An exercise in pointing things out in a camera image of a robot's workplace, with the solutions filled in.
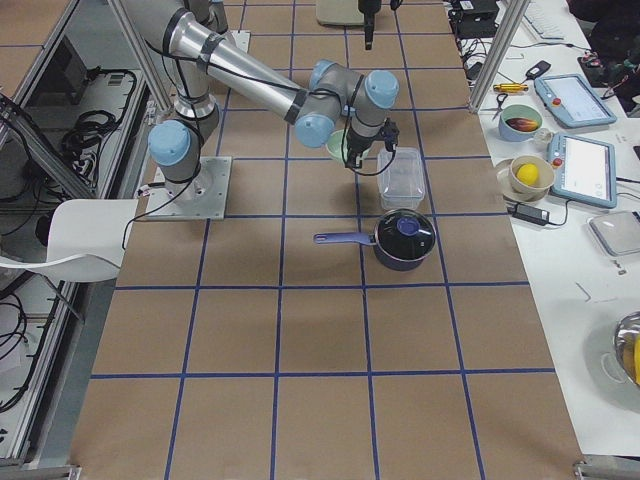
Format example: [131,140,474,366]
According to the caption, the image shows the white chair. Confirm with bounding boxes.
[1,199,138,283]

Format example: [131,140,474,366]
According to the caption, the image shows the blue bowl with fruit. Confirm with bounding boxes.
[498,104,543,142]

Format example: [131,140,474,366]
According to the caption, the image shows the metal bowl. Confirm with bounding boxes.
[614,311,639,386]

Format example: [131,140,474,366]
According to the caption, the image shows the blue teach pendant lower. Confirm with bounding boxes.
[547,133,617,209]

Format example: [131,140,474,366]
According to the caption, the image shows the blue teach pendant upper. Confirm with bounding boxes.
[534,74,617,128]

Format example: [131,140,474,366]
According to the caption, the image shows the square container with lid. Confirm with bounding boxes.
[587,211,640,256]

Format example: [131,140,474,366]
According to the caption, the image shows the clear plastic container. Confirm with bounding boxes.
[377,147,426,210]

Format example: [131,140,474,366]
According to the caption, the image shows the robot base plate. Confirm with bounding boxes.
[144,156,232,221]

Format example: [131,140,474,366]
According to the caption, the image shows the yellow lemon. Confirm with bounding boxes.
[516,163,539,186]

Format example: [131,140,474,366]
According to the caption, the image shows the beige bowl with lemon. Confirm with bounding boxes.
[508,156,555,195]

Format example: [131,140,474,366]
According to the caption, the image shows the blue pot with glass lid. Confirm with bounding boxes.
[313,208,436,271]

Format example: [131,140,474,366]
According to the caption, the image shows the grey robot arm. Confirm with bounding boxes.
[124,1,399,173]

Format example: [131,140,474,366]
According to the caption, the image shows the black power adapter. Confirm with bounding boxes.
[507,203,550,226]

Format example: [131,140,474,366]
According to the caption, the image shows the scissors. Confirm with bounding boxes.
[493,93,508,119]

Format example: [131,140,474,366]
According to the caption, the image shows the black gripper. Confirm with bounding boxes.
[358,0,381,50]
[342,127,374,168]

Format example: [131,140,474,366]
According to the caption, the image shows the blue teach pendant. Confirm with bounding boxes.
[547,133,617,209]
[534,74,617,128]

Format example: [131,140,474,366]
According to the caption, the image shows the yellow screwdriver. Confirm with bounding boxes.
[493,83,529,94]

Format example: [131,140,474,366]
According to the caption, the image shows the aluminium frame post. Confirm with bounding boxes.
[468,0,530,114]

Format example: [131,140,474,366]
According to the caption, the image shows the green bowl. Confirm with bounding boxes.
[325,129,349,165]

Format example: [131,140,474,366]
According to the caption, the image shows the beige plate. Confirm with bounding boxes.
[495,159,549,202]

